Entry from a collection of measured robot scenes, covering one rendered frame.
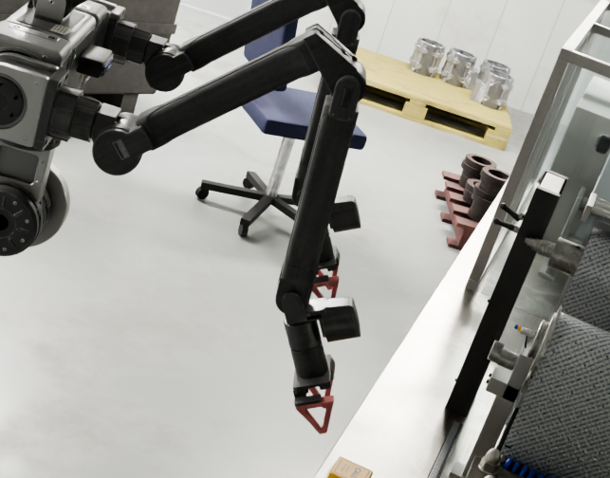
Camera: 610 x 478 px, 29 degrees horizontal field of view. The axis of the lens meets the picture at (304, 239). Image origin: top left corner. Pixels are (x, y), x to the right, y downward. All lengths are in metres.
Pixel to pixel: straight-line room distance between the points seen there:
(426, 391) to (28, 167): 1.01
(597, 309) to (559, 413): 0.27
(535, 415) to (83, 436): 1.86
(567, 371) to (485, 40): 7.14
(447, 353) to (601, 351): 0.75
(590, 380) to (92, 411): 2.07
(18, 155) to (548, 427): 1.10
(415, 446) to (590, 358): 0.46
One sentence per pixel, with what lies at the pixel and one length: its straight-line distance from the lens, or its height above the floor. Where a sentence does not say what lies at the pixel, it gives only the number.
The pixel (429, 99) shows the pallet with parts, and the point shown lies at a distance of 8.05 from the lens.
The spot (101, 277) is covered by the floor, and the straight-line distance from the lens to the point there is 4.69.
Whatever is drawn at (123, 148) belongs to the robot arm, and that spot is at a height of 1.44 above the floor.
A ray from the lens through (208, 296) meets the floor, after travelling 4.77.
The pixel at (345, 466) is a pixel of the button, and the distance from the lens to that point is 2.27.
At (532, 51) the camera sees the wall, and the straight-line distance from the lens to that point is 9.29.
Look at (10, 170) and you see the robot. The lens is 2.30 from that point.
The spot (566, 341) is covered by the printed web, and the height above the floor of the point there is 1.29.
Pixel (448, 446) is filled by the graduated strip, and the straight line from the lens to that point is 2.51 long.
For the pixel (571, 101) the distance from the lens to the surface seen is 3.11.
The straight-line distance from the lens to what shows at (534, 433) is 2.25.
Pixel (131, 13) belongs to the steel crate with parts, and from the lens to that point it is 6.22.
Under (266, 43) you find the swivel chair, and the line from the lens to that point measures 5.45.
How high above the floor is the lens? 2.12
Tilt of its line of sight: 22 degrees down
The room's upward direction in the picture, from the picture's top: 19 degrees clockwise
